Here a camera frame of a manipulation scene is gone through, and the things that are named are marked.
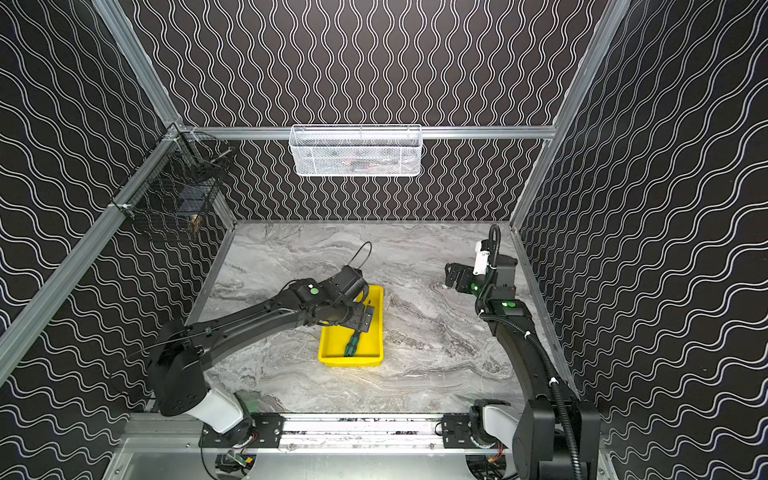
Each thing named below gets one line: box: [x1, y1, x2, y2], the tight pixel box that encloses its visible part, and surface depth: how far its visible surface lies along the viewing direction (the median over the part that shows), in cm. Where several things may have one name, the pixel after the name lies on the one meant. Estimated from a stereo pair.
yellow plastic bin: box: [318, 284, 385, 368], surface depth 87 cm
